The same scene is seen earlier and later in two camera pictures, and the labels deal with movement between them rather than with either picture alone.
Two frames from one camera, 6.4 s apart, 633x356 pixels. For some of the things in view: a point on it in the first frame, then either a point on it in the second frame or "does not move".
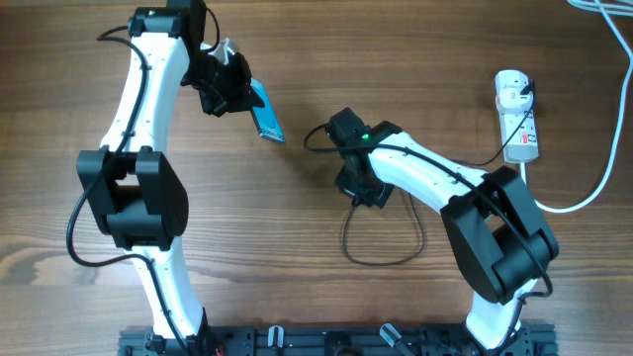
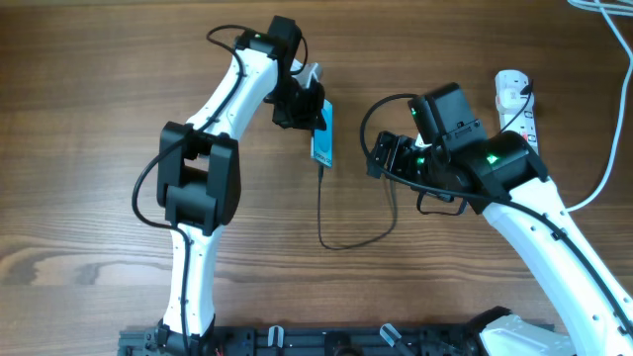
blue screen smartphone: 266,119 -> 321,143
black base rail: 335,340 does not move
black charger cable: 421,223 -> 357,244
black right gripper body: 366,189 -> 409,161
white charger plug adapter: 511,98 does not move
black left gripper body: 222,87 -> 293,104
